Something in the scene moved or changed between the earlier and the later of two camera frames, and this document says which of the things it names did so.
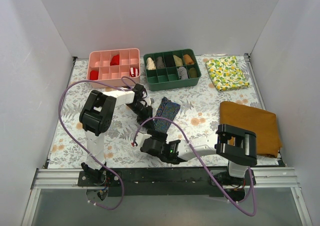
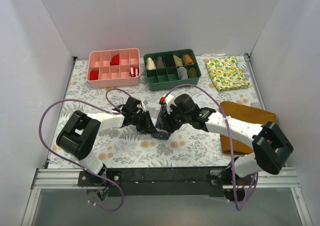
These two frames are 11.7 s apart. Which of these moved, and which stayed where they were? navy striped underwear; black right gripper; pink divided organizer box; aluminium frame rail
Moved: black right gripper
Stayed: navy striped underwear; aluminium frame rail; pink divided organizer box
